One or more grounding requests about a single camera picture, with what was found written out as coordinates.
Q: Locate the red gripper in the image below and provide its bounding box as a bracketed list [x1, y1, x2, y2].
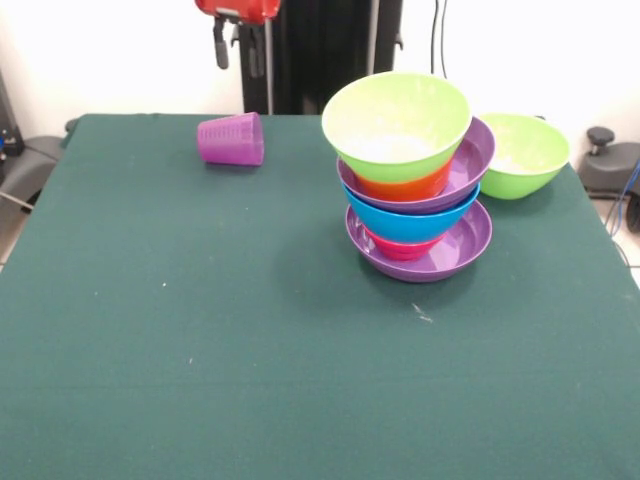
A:
[194, 0, 283, 79]

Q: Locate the purple plastic cup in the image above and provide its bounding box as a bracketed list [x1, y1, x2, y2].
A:
[196, 111, 266, 167]

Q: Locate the green plastic bowl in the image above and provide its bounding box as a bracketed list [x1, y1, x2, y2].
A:
[478, 112, 572, 201]
[321, 72, 474, 184]

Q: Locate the orange ribbed plastic bowl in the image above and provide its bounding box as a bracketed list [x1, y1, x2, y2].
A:
[353, 162, 455, 203]

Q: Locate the deep blue plastic bowl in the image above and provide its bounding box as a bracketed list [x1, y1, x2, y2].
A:
[341, 182, 482, 245]

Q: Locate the small pink plastic bowl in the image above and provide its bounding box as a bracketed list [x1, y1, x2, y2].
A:
[366, 229, 446, 263]

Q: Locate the purple plastic bowl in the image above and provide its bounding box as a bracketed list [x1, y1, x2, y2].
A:
[336, 115, 497, 216]
[344, 198, 494, 284]

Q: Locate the grey stand foot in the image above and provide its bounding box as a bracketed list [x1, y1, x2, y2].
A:
[0, 135, 64, 211]

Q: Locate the black equipment box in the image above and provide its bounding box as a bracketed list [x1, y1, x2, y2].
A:
[0, 69, 24, 161]

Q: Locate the dark green tablecloth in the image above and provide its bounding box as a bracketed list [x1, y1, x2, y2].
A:
[0, 112, 640, 480]

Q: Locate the black stand foot with knob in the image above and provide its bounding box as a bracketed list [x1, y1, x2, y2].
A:
[578, 126, 640, 201]

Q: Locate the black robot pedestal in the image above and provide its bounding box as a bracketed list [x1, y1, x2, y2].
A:
[230, 0, 404, 116]

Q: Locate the black wall cable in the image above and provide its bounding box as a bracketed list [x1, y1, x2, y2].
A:
[427, 0, 454, 81]

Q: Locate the blue cable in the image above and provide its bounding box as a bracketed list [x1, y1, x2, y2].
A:
[612, 159, 640, 236]

